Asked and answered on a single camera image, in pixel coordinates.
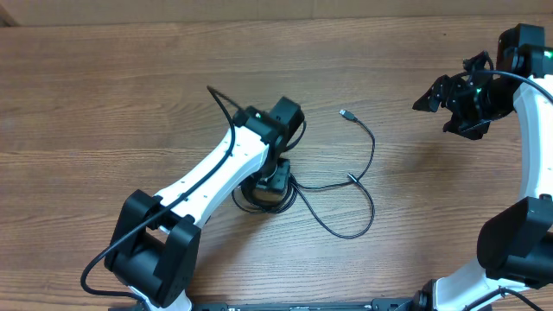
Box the black usb cable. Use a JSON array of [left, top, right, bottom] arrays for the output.
[[231, 108, 376, 240]]

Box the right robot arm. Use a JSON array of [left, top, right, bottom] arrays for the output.
[[400, 23, 552, 310]]

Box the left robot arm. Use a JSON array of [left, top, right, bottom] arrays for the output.
[[105, 98, 304, 310]]

